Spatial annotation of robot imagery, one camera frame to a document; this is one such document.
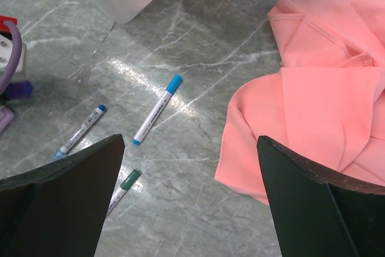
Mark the pink cloth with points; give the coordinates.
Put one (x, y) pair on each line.
(325, 103)

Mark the blue cap white marker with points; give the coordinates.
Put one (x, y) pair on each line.
(157, 110)

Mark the green cap white marker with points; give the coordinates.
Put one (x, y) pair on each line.
(123, 188)

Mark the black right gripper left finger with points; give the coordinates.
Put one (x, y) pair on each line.
(59, 209)

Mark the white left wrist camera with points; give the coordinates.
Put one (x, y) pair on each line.
(6, 49)

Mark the thin blue pen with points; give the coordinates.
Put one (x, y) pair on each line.
(87, 124)

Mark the purple black highlighter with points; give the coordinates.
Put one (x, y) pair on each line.
(16, 90)

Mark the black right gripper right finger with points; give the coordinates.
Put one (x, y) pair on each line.
(318, 211)

